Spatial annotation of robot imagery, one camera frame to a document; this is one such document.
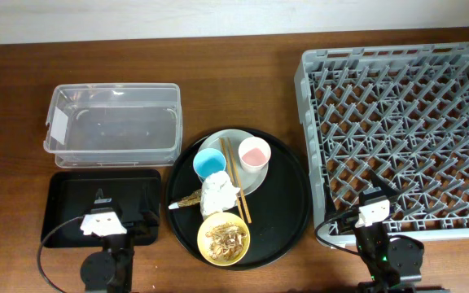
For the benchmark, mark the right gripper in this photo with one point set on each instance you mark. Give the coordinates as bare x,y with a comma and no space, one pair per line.
376,182

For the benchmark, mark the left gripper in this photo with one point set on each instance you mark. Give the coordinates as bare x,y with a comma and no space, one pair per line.
98,194

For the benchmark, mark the gold snack wrapper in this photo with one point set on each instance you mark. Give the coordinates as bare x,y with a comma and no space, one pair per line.
187,201

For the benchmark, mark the blue cup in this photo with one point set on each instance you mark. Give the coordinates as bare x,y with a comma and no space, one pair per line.
207,162

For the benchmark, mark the white tissue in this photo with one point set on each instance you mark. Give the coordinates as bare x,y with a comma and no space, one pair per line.
217,194

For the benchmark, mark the pink cup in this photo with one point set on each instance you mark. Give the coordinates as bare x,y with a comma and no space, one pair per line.
254,154

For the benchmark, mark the yellow bowl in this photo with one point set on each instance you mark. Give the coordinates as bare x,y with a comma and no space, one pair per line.
216,219

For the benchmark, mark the wooden chopstick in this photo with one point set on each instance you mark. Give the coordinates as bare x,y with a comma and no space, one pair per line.
230,172
239,182

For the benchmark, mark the food scraps pile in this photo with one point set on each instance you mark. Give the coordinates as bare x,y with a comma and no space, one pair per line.
225,242

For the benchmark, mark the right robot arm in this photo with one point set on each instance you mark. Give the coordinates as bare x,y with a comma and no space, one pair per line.
394,261

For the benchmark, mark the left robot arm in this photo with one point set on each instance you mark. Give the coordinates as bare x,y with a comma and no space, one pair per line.
111,269

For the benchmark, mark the grey dishwasher rack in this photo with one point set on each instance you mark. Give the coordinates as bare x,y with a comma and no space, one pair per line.
399,111

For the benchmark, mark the black rectangular tray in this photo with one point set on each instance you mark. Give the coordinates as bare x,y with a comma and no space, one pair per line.
135,192

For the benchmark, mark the clear plastic bin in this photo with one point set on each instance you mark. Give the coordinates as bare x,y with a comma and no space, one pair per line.
117,125

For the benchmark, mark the white label on bin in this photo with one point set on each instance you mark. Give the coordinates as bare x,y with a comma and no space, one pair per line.
59,126

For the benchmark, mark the round black tray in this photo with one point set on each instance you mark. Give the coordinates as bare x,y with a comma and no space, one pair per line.
279,207

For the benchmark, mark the grey plate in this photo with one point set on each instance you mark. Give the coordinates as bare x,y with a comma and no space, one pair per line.
250,181

